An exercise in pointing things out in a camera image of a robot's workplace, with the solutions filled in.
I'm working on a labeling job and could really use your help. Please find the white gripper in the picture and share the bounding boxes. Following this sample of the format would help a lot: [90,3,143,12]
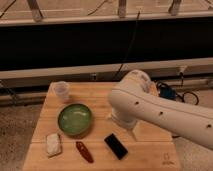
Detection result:
[110,109,138,141]

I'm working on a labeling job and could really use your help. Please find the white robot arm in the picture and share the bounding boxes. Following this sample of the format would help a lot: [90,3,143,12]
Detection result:
[108,70,213,150]

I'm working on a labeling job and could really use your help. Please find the black smartphone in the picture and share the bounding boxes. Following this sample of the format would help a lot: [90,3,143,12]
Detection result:
[104,134,128,160]

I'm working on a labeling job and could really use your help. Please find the red chili pepper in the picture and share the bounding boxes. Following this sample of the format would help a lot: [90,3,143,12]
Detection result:
[76,141,94,163]

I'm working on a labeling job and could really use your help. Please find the wooden cutting board table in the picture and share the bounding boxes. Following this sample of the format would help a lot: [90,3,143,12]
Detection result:
[23,82,181,171]

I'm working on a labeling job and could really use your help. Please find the green ceramic bowl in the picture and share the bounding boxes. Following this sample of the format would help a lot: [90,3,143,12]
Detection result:
[58,104,93,136]

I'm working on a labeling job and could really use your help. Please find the white sponge block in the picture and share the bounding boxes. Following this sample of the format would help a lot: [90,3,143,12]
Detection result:
[46,133,62,157]

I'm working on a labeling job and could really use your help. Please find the clear plastic cup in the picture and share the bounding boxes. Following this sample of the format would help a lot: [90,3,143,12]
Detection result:
[53,81,69,103]

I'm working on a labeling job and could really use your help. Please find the black cable on floor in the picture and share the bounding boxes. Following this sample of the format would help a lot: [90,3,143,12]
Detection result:
[155,71,200,139]

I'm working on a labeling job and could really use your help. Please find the black hanging cable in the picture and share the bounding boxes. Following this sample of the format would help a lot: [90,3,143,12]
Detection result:
[111,9,141,81]

